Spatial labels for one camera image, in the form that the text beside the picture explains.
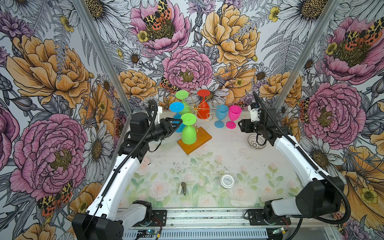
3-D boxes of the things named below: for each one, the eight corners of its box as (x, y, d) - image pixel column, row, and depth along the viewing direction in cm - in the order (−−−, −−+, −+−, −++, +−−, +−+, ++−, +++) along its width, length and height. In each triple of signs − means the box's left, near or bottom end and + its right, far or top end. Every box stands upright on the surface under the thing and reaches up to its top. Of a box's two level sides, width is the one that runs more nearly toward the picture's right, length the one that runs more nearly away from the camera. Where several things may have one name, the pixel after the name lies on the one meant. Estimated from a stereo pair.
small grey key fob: (178, 195, 83) (177, 193, 81) (178, 183, 87) (178, 182, 85) (185, 195, 83) (185, 193, 81) (186, 183, 87) (185, 182, 85)
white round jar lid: (220, 191, 85) (222, 186, 79) (219, 179, 89) (220, 174, 83) (232, 191, 85) (235, 186, 79) (231, 179, 89) (233, 174, 83)
